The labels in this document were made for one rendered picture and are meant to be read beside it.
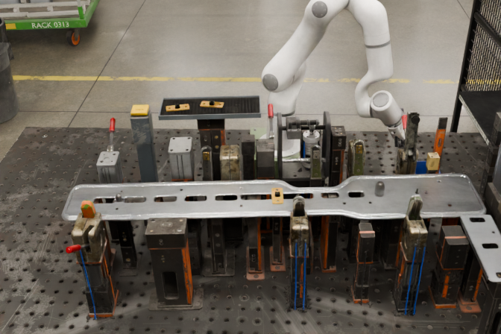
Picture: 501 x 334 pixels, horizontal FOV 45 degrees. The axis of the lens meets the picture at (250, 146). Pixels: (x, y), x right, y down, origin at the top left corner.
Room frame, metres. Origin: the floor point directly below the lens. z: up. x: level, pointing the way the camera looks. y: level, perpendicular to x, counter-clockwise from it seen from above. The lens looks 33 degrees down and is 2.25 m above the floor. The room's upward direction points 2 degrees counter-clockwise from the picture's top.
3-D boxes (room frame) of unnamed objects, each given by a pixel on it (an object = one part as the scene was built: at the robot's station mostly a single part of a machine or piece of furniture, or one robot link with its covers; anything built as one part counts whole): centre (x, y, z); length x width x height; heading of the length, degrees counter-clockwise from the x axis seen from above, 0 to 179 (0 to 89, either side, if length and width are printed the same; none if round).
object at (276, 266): (1.62, -0.09, 0.84); 0.13 x 0.05 x 0.29; 179
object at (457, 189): (1.60, -0.06, 1.00); 1.38 x 0.22 x 0.02; 89
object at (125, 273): (1.61, 0.45, 0.84); 0.11 x 0.06 x 0.29; 179
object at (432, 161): (1.73, -0.63, 0.88); 0.04 x 0.04 x 0.36; 89
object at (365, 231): (1.43, -0.36, 0.84); 0.11 x 0.08 x 0.29; 179
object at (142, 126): (1.95, 0.40, 0.92); 0.08 x 0.08 x 0.44; 89
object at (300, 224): (1.43, -0.14, 0.87); 0.12 x 0.09 x 0.35; 179
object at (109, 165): (1.78, 0.50, 0.88); 0.11 x 0.10 x 0.36; 179
